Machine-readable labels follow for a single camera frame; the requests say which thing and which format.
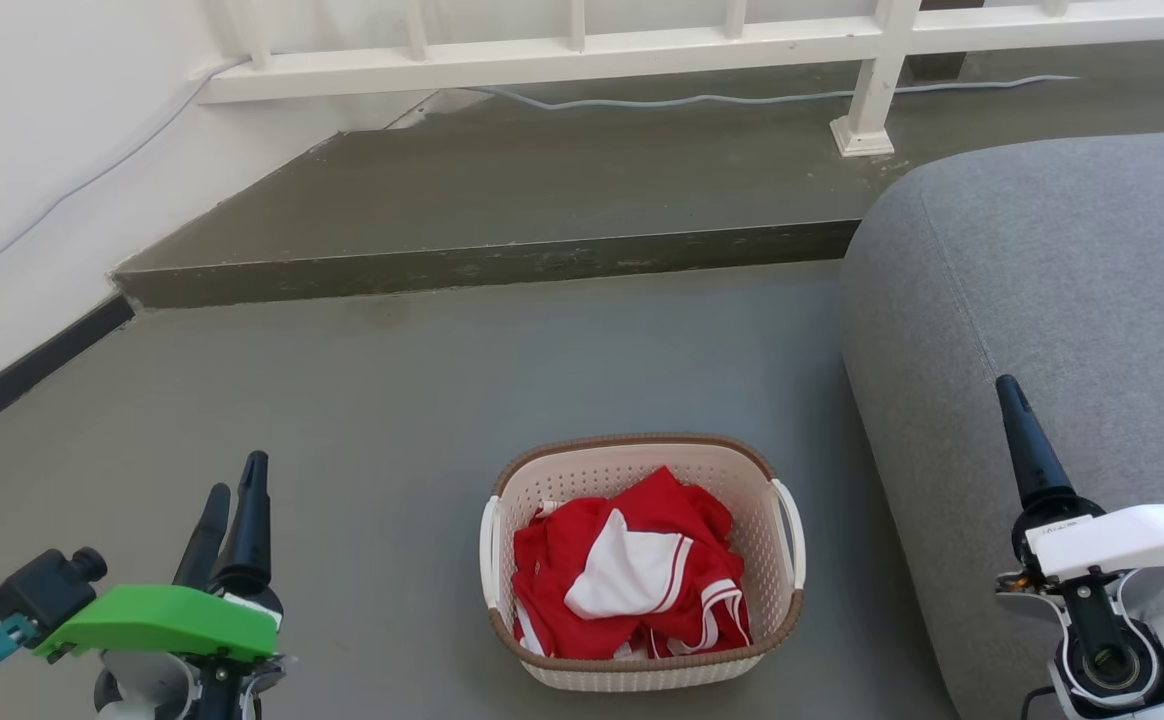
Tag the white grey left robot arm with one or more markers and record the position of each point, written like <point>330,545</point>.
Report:
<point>157,690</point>

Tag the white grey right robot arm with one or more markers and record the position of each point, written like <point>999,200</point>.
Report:
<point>1117,650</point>

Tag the grey fabric sofa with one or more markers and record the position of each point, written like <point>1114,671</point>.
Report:
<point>1062,300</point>

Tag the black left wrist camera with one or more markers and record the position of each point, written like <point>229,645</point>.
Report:
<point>42,590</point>

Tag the red and white garment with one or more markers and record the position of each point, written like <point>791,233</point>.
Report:
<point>632,570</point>

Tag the cream laundry basket brown rim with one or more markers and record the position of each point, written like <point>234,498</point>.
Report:
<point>642,470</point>

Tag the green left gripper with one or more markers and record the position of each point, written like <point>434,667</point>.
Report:
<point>167,618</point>

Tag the black skirting board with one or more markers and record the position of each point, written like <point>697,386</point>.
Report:
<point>22,375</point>

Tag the white wooden railing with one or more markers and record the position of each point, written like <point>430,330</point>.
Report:
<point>582,55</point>

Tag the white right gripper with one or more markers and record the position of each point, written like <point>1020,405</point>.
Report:
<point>1127,540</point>

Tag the raised concrete step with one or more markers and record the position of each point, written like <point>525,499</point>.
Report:
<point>542,210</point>

